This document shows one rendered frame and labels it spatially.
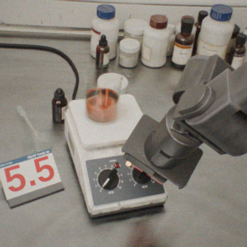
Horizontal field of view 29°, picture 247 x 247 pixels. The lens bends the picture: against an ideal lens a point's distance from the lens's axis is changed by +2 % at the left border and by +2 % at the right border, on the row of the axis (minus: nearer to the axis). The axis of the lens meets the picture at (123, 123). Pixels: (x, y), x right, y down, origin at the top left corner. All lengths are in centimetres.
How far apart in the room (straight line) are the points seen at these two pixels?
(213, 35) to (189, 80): 50
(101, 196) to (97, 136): 10
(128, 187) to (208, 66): 25
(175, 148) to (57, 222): 26
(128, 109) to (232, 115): 34
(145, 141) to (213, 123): 18
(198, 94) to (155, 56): 58
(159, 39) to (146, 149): 46
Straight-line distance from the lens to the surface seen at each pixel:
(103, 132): 76
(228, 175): 86
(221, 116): 49
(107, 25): 106
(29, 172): 79
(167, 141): 57
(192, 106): 50
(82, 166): 74
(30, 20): 119
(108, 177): 72
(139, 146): 65
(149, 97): 100
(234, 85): 50
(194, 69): 60
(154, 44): 106
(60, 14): 118
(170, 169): 65
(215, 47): 110
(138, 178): 74
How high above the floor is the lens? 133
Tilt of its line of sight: 39 degrees down
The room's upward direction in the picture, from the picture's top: 6 degrees clockwise
